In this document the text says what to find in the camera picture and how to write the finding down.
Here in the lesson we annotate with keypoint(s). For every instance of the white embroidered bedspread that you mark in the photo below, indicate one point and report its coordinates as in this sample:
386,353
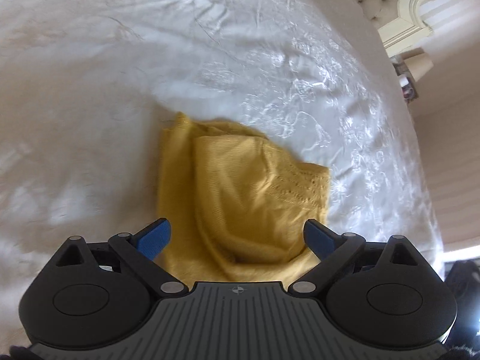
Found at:
87,86

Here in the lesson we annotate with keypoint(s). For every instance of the yellow knit sweater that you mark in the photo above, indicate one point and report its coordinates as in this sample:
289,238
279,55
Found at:
237,204

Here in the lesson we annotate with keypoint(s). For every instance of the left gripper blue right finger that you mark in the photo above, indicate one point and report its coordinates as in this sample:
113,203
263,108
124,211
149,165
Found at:
336,253

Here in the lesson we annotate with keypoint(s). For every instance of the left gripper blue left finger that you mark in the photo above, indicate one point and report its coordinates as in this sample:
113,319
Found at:
137,253

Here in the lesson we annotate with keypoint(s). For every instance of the left bedside lamp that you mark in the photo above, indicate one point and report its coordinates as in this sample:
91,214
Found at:
419,65

